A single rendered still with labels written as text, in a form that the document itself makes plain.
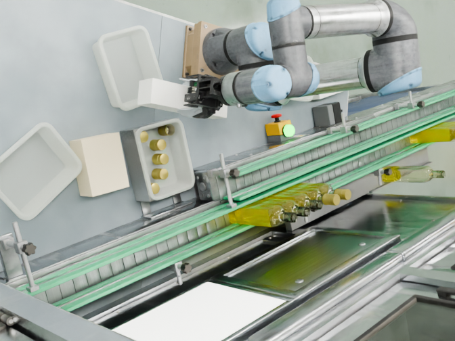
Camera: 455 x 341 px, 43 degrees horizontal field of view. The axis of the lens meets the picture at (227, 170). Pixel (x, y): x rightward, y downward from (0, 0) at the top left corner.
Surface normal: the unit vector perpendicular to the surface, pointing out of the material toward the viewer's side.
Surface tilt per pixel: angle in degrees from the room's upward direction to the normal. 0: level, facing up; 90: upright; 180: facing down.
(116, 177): 0
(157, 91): 0
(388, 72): 78
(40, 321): 90
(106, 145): 0
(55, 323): 90
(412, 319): 90
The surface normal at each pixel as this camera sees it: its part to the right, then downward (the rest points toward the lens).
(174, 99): 0.65, 0.00
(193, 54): -0.76, -0.09
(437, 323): -0.20, -0.96
